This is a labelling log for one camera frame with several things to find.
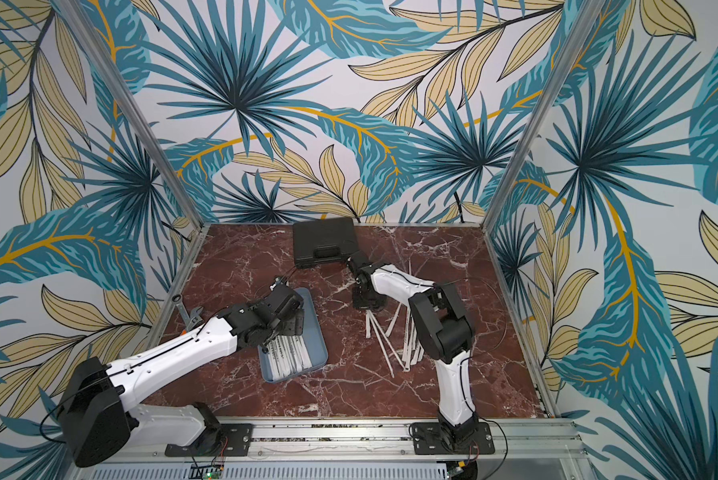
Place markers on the aluminium front rail frame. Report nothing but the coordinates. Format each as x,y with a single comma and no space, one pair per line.
347,447

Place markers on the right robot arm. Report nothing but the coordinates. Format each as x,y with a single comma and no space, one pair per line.
444,330

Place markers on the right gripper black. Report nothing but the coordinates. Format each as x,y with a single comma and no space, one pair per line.
366,297

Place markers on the black plastic tool case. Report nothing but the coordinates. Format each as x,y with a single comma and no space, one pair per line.
323,241

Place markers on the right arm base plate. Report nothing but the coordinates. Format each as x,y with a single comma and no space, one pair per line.
436,438

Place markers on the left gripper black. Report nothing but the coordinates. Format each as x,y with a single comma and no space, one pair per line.
295,324

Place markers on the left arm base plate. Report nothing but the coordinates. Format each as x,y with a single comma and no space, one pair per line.
227,439

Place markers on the blue plastic storage tray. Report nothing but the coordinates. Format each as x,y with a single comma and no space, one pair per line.
312,335

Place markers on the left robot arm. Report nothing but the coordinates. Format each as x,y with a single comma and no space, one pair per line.
103,409

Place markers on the green circuit board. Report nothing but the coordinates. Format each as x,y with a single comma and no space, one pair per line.
206,472

